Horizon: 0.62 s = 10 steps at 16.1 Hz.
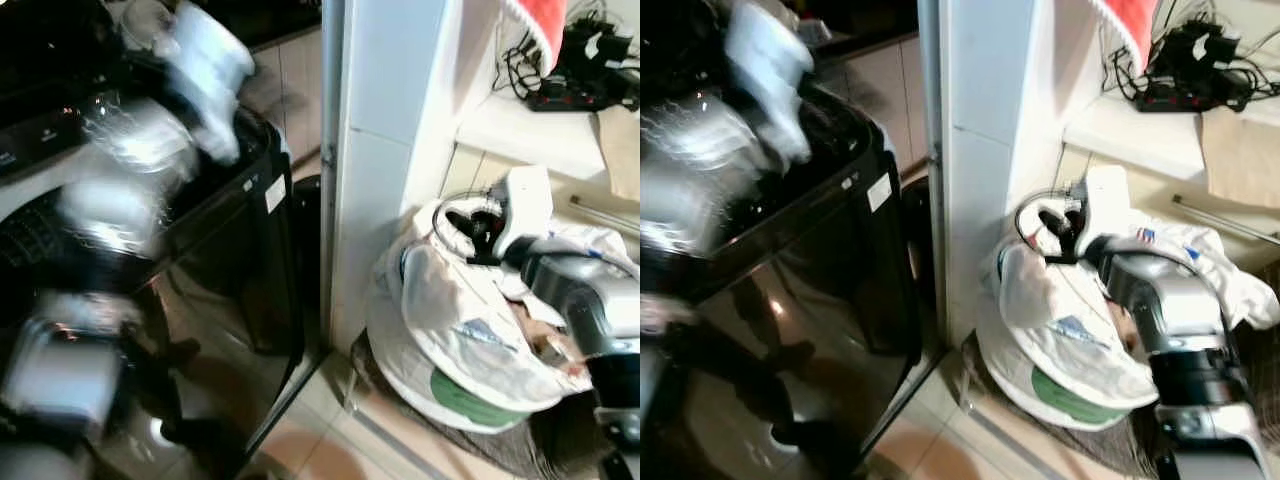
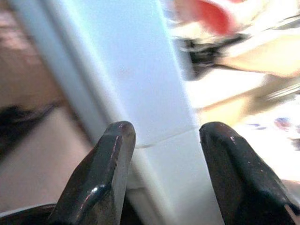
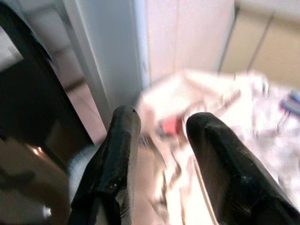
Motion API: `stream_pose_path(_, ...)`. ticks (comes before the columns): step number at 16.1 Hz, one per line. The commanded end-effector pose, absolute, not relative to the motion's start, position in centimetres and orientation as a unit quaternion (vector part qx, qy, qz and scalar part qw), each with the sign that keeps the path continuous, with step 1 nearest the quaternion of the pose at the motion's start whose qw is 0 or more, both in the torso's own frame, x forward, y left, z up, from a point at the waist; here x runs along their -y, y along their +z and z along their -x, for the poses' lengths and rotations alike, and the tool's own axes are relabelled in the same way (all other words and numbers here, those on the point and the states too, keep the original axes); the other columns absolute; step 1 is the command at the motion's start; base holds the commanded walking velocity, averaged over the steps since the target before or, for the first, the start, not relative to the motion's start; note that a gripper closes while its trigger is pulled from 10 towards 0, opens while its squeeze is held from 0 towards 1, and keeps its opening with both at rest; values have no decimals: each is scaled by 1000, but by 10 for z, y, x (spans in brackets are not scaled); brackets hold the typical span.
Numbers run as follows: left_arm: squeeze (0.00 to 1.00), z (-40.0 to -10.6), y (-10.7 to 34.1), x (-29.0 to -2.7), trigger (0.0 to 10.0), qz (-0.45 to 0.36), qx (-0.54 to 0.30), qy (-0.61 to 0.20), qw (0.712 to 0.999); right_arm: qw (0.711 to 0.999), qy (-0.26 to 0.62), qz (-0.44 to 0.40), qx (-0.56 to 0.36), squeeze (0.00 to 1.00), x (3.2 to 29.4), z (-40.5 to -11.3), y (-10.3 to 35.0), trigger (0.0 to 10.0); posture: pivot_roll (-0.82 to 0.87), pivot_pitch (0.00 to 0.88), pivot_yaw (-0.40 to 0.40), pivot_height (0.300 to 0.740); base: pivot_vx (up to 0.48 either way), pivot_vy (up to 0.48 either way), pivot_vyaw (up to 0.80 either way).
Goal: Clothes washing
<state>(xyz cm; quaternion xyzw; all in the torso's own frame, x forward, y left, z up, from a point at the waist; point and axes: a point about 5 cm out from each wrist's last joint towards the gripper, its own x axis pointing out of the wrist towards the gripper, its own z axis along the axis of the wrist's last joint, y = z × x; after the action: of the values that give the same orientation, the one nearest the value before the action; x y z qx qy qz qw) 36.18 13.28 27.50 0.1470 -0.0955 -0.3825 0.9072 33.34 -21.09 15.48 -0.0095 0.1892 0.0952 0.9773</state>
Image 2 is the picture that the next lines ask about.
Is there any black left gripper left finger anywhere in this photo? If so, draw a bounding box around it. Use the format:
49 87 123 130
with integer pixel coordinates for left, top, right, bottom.
48 120 137 225

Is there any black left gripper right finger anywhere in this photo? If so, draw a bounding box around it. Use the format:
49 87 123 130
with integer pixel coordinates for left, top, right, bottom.
198 121 300 225

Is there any black cloth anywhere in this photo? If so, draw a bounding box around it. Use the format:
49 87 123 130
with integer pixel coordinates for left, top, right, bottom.
180 34 251 80

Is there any red cloth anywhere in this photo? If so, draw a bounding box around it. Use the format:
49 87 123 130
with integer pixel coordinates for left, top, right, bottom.
174 0 244 35

